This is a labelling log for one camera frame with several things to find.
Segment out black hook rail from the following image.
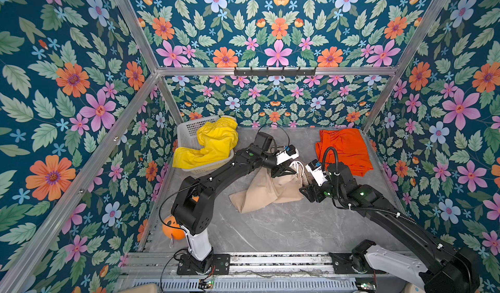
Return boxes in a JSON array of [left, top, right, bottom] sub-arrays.
[[233, 67, 316, 78]]

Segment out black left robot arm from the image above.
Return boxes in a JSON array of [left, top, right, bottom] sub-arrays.
[[171, 132, 299, 264]]

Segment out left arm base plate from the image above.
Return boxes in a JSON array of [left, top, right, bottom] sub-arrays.
[[177, 253, 231, 276]]

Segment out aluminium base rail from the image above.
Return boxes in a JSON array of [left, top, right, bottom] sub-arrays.
[[112, 251, 454, 293]]

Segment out beige shorts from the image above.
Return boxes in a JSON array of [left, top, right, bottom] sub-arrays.
[[229, 161, 313, 214]]

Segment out yellow shorts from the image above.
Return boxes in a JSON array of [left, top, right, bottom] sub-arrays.
[[173, 116, 238, 169]]

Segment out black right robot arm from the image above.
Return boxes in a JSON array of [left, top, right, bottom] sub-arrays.
[[300, 147, 480, 292]]

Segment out orange fish plush toy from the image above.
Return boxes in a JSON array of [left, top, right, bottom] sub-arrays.
[[162, 216, 186, 240]]

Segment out white plastic laundry basket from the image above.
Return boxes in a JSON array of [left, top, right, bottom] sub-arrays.
[[177, 116, 234, 177]]

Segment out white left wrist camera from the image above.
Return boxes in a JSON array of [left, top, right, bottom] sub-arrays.
[[276, 145, 299, 165]]

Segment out aluminium frame post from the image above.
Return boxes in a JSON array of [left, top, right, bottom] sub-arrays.
[[114, 0, 184, 125]]

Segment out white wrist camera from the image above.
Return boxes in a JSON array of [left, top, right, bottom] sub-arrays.
[[305, 159, 328, 186], [276, 145, 299, 165]]

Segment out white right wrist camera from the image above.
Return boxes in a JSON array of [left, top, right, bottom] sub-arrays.
[[305, 159, 328, 186]]

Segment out orange shorts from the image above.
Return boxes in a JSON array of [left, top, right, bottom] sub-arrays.
[[315, 129, 373, 177]]

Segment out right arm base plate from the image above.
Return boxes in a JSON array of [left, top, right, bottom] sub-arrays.
[[328, 252, 385, 276]]

